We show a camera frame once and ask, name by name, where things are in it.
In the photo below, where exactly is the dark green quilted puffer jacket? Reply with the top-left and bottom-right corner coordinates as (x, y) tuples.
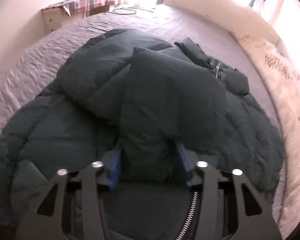
(0, 29), (284, 239)

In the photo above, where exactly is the beige floral leaf blanket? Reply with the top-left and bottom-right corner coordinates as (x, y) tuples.
(235, 34), (300, 239)

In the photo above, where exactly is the grey quilted bed mattress cover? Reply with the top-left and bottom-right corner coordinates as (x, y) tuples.
(0, 3), (288, 230)

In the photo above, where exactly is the beige upholstered headboard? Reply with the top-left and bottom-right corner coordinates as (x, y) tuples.
(164, 0), (280, 44)

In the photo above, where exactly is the red plaid cloth on nightstand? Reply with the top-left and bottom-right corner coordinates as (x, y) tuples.
(42, 0), (121, 16)

